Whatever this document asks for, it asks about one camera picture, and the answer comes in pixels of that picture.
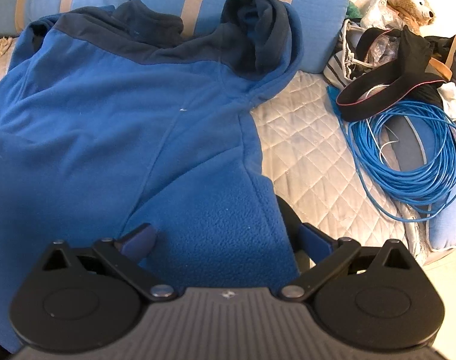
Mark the blue plastic sheet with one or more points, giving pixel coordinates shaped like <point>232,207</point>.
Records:
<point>333,99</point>

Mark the clear plastic bag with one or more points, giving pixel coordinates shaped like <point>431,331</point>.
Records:
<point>378,15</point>

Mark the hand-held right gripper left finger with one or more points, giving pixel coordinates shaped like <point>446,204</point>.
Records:
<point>138,240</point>

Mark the brown teddy bear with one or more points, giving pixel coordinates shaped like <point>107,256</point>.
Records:
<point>411,3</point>

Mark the black bag with pink trim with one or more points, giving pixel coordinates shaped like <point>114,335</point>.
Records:
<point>411,56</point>

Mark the white quilted bedspread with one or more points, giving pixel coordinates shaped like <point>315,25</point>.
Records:
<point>306,150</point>

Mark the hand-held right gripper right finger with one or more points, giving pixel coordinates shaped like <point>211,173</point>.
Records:
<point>315,240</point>

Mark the blue fleece jacket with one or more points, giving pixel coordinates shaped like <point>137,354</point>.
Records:
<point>100,138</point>

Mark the blue cushion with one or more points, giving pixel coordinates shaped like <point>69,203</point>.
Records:
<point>450,228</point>

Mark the white plastic bag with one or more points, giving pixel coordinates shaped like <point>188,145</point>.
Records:
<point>449,97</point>

